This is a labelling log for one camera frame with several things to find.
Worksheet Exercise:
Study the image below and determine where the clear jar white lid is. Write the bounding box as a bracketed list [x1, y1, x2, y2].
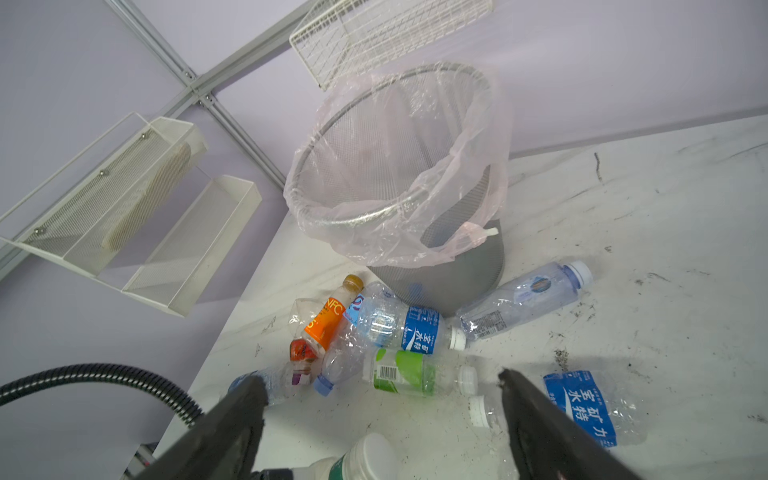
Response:
[289, 433, 401, 480]

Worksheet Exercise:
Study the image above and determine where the green label clear bottle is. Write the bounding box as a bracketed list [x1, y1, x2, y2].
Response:
[362, 348, 479, 398]

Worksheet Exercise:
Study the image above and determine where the clear plastic bin liner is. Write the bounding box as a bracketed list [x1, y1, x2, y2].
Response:
[283, 59, 514, 269]

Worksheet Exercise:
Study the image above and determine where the blue label bottle right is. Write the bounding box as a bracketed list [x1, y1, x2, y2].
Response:
[468, 370, 647, 449]

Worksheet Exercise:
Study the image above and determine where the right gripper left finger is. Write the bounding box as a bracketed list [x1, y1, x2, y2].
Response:
[138, 376, 268, 480]

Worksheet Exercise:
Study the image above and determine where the white wire wall basket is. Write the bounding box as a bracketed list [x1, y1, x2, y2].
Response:
[289, 0, 495, 91]

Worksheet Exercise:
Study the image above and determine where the left black corrugated cable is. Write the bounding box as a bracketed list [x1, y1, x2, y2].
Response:
[0, 362, 205, 427]

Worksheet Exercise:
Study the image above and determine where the clear bottle white cap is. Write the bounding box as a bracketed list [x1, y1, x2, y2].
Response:
[456, 260, 594, 342]

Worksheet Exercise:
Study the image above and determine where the grey mesh waste bin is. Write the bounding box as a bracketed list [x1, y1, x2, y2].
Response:
[290, 61, 506, 318]

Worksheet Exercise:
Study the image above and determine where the crushed bottle blue label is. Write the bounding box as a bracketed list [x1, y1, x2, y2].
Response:
[313, 282, 468, 397]

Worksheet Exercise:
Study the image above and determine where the orange label juice bottle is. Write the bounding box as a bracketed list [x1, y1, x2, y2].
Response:
[301, 274, 364, 358]

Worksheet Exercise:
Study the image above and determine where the beige cloth in shelf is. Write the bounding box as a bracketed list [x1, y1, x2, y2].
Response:
[101, 142, 191, 251]

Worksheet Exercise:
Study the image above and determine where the white mesh lower shelf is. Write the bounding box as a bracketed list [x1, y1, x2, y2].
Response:
[122, 175, 262, 317]

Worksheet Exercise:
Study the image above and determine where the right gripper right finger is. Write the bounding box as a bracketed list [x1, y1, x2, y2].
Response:
[498, 369, 638, 480]

